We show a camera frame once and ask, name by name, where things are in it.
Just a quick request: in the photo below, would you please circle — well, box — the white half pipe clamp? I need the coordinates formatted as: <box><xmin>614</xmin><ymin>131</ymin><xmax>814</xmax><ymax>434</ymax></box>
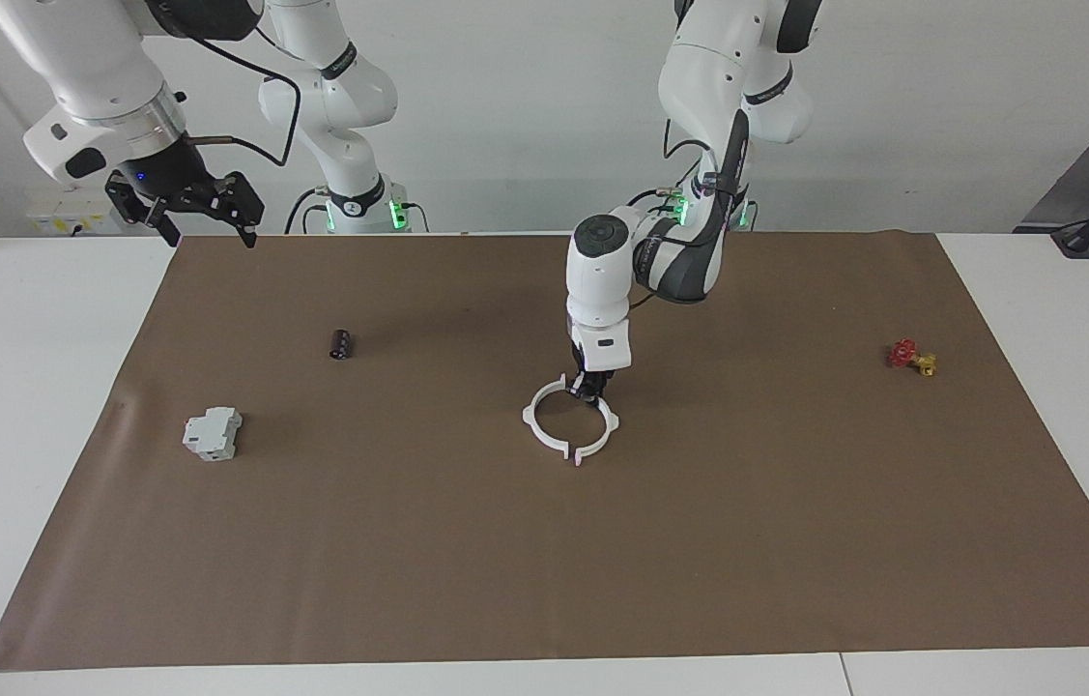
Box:
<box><xmin>522</xmin><ymin>373</ymin><xmax>572</xmax><ymax>460</ymax></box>
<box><xmin>565</xmin><ymin>391</ymin><xmax>620</xmax><ymax>467</ymax></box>

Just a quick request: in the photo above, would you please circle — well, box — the brown paper table mat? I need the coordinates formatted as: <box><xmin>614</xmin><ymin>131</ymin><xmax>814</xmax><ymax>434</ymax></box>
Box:
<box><xmin>0</xmin><ymin>232</ymin><xmax>1089</xmax><ymax>671</ymax></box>

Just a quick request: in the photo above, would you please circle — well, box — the white circuit breaker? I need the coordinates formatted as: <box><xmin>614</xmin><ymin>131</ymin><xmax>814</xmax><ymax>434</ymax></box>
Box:
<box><xmin>182</xmin><ymin>406</ymin><xmax>244</xmax><ymax>463</ymax></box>

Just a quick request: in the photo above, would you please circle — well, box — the black base cable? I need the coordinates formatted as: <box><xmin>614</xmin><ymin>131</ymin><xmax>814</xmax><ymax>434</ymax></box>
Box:
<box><xmin>285</xmin><ymin>188</ymin><xmax>330</xmax><ymax>235</ymax></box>
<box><xmin>629</xmin><ymin>186</ymin><xmax>690</xmax><ymax>212</ymax></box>

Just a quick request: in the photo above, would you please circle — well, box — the white wall power box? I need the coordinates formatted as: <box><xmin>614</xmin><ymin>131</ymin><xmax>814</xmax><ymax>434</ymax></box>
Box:
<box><xmin>26</xmin><ymin>188</ymin><xmax>131</xmax><ymax>236</ymax></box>

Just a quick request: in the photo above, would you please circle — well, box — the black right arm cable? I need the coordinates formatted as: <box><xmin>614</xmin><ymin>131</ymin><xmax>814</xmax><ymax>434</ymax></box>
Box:
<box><xmin>172</xmin><ymin>29</ymin><xmax>303</xmax><ymax>167</ymax></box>

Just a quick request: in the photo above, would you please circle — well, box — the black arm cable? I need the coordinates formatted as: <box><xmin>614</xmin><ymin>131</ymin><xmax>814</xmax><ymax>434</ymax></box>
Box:
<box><xmin>629</xmin><ymin>116</ymin><xmax>748</xmax><ymax>312</ymax></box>
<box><xmin>172</xmin><ymin>29</ymin><xmax>303</xmax><ymax>167</ymax></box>

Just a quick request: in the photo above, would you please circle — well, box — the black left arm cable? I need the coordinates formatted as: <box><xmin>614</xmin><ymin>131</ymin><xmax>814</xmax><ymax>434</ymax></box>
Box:
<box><xmin>629</xmin><ymin>116</ymin><xmax>748</xmax><ymax>312</ymax></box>

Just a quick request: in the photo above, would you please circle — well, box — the red handle brass valve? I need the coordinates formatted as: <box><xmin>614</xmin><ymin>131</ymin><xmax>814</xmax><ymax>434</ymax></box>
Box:
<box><xmin>887</xmin><ymin>338</ymin><xmax>938</xmax><ymax>378</ymax></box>

